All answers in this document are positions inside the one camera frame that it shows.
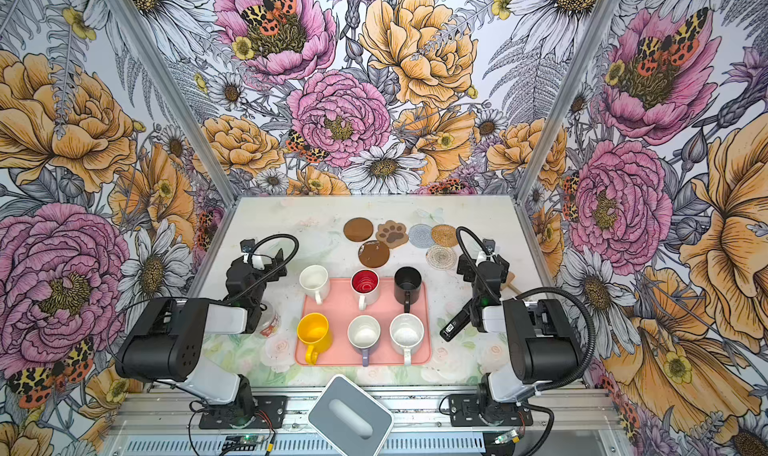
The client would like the grey woven round coaster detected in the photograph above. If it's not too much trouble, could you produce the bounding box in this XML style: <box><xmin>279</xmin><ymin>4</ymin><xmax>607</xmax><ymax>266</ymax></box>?
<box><xmin>408</xmin><ymin>224</ymin><xmax>436</xmax><ymax>249</ymax></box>

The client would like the white mug off tray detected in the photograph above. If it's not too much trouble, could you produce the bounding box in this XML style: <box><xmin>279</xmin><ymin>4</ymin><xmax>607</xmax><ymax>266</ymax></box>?
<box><xmin>299</xmin><ymin>265</ymin><xmax>331</xmax><ymax>305</ymax></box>

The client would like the purple handled white mug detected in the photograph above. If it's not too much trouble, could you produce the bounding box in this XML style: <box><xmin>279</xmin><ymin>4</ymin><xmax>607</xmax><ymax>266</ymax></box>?
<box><xmin>347</xmin><ymin>315</ymin><xmax>381</xmax><ymax>367</ymax></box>

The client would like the pink tray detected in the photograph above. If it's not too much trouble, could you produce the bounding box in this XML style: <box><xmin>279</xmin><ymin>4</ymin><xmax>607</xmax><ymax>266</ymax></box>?
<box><xmin>295</xmin><ymin>277</ymin><xmax>432</xmax><ymax>367</ymax></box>

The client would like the rattan woven round coaster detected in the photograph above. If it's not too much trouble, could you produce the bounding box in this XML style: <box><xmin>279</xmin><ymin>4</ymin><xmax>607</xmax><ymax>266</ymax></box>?
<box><xmin>431</xmin><ymin>224</ymin><xmax>458</xmax><ymax>248</ymax></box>

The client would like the red inside white mug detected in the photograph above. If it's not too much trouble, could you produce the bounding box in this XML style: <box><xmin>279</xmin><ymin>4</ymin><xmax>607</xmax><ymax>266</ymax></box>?
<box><xmin>350</xmin><ymin>269</ymin><xmax>380</xmax><ymax>311</ymax></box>

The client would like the dark brown round coaster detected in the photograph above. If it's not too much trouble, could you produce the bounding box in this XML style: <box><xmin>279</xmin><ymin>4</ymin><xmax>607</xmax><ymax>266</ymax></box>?
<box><xmin>343</xmin><ymin>217</ymin><xmax>374</xmax><ymax>242</ymax></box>

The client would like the multicolour woven round coaster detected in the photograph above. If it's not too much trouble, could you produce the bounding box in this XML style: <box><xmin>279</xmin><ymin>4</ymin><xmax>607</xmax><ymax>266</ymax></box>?
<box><xmin>426</xmin><ymin>245</ymin><xmax>458</xmax><ymax>271</ymax></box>

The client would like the white mug on tray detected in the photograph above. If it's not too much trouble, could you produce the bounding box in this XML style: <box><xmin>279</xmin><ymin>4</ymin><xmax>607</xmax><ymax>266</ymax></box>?
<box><xmin>389</xmin><ymin>313</ymin><xmax>425</xmax><ymax>366</ymax></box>

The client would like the glossy brown round coaster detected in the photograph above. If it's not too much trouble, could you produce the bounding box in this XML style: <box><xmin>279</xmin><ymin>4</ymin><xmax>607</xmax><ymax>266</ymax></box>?
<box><xmin>358</xmin><ymin>240</ymin><xmax>390</xmax><ymax>269</ymax></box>

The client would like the right small circuit board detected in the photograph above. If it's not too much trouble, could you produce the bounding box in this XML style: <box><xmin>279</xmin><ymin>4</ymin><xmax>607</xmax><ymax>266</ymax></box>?
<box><xmin>494</xmin><ymin>429</ymin><xmax>520</xmax><ymax>445</ymax></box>

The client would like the grey white box device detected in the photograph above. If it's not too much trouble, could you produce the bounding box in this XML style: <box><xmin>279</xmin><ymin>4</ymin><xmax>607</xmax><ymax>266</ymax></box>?
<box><xmin>307</xmin><ymin>374</ymin><xmax>394</xmax><ymax>456</ymax></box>

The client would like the yellow mug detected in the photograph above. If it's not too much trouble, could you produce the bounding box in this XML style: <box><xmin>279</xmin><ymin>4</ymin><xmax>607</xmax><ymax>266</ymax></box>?
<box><xmin>297</xmin><ymin>313</ymin><xmax>333</xmax><ymax>365</ymax></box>

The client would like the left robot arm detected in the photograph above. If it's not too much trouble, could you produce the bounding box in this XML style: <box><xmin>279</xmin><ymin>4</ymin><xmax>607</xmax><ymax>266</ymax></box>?
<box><xmin>115</xmin><ymin>235</ymin><xmax>298</xmax><ymax>430</ymax></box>

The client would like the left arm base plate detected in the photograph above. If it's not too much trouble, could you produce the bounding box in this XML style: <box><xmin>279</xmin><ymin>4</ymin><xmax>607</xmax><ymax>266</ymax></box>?
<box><xmin>197</xmin><ymin>396</ymin><xmax>288</xmax><ymax>430</ymax></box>

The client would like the wooden mallet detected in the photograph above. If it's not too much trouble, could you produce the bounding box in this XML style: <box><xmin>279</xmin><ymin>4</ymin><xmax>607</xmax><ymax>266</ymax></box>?
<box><xmin>502</xmin><ymin>271</ymin><xmax>522</xmax><ymax>296</ymax></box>

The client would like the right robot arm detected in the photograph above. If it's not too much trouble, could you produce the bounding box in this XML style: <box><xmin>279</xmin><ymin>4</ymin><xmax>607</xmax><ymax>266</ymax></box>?
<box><xmin>440</xmin><ymin>240</ymin><xmax>597</xmax><ymax>427</ymax></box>

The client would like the paw shaped cork coaster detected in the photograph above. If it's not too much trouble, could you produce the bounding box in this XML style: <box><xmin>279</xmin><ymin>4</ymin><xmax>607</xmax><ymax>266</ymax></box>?
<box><xmin>376</xmin><ymin>220</ymin><xmax>409</xmax><ymax>249</ymax></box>

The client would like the glass jar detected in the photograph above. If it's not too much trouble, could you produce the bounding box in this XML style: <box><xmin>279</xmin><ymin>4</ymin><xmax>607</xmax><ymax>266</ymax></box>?
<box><xmin>257</xmin><ymin>302</ymin><xmax>280</xmax><ymax>338</ymax></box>

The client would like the green circuit board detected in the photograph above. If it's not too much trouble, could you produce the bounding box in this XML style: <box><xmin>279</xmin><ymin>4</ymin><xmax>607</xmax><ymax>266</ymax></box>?
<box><xmin>221</xmin><ymin>435</ymin><xmax>261</xmax><ymax>455</ymax></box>

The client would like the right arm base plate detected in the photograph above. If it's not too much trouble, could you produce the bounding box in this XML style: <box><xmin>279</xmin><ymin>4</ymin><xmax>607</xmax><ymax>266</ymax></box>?
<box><xmin>448</xmin><ymin>394</ymin><xmax>533</xmax><ymax>427</ymax></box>

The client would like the black mug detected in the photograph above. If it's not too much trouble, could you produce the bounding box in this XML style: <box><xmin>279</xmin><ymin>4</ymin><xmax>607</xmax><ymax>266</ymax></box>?
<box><xmin>394</xmin><ymin>266</ymin><xmax>422</xmax><ymax>313</ymax></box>

